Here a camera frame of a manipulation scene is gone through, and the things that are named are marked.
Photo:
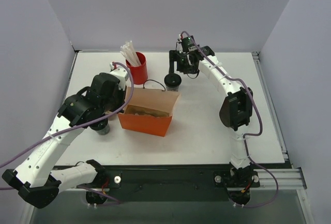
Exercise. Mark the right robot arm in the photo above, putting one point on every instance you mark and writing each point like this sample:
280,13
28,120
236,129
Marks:
236,109

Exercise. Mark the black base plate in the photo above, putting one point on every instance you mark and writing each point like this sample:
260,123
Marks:
178,183

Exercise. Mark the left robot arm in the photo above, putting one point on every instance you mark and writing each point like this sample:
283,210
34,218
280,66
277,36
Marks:
35,180

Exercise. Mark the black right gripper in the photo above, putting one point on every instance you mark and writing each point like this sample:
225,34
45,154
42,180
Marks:
173,55

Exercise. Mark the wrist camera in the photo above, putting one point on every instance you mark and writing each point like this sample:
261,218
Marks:
180,38
119,70

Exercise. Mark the red cylindrical holder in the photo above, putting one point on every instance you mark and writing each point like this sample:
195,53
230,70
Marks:
139,73

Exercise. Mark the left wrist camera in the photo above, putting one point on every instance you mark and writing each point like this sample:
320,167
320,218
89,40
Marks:
119,70

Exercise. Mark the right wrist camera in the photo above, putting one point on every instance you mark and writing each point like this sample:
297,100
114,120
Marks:
180,38

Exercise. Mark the aluminium frame rail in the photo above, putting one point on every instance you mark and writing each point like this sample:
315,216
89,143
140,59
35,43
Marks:
288,179

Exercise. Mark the black coffee cup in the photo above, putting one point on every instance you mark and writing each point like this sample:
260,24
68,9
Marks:
172,87
102,127

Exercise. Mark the white wrapped straws bundle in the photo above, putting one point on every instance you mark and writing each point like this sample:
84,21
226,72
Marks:
129,53

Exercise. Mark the black cup lid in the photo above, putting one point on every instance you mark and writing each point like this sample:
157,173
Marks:
172,78

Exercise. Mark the orange paper bag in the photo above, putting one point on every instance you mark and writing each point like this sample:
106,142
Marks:
156,99

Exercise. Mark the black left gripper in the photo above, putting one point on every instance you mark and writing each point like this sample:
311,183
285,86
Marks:
114,102

